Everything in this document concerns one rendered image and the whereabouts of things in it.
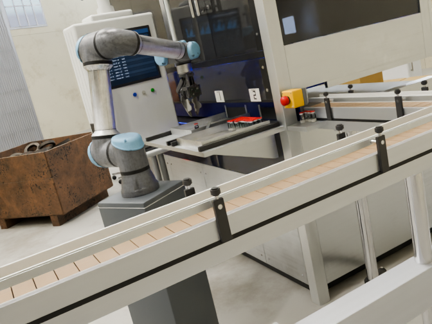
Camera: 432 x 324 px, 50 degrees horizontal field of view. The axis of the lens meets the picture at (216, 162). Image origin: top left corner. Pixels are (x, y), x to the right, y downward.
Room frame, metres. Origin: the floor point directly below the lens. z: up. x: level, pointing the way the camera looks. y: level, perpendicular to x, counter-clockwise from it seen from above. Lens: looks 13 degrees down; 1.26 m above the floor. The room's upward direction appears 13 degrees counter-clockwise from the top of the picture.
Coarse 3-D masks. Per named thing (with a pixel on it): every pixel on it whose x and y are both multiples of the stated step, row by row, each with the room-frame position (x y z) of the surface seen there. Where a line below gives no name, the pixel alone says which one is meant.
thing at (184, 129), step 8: (224, 112) 2.60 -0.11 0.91; (248, 112) 2.37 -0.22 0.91; (200, 120) 2.53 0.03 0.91; (208, 120) 2.55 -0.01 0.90; (216, 120) 2.57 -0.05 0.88; (224, 120) 2.31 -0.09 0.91; (176, 128) 2.47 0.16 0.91; (184, 128) 2.49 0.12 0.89; (192, 128) 2.50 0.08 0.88; (200, 128) 2.24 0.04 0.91
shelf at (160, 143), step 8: (264, 120) 2.24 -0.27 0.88; (272, 120) 2.19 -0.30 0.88; (280, 128) 1.98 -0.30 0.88; (168, 136) 2.41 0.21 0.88; (176, 136) 2.36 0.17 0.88; (248, 136) 1.93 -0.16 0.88; (256, 136) 1.92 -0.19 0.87; (264, 136) 1.94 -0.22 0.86; (152, 144) 2.33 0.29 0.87; (160, 144) 2.24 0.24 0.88; (224, 144) 1.89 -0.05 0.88; (232, 144) 1.87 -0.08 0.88; (240, 144) 1.89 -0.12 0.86; (184, 152) 1.98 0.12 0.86; (192, 152) 1.91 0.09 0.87; (200, 152) 1.84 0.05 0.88; (208, 152) 1.82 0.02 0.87; (216, 152) 1.83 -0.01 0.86
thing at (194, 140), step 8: (208, 128) 2.17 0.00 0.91; (216, 128) 2.19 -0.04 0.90; (224, 128) 2.20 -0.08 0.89; (248, 128) 1.96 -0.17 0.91; (184, 136) 2.11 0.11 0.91; (192, 136) 2.13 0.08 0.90; (200, 136) 2.15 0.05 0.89; (208, 136) 2.13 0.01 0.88; (216, 136) 2.09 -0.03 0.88; (224, 136) 1.91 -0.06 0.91; (184, 144) 2.03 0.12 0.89; (192, 144) 1.95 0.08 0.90; (200, 144) 1.88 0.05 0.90
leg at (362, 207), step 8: (360, 200) 1.85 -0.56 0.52; (360, 208) 1.85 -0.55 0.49; (360, 216) 1.85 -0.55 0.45; (368, 216) 1.85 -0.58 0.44; (360, 224) 1.86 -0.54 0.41; (368, 224) 1.85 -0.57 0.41; (360, 232) 1.87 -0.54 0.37; (368, 232) 1.85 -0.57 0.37; (368, 240) 1.85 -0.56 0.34; (368, 248) 1.85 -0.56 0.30; (368, 256) 1.85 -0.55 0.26; (368, 264) 1.85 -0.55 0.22; (376, 264) 1.85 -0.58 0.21; (368, 272) 1.86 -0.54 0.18; (376, 272) 1.85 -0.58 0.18; (368, 280) 1.86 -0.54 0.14
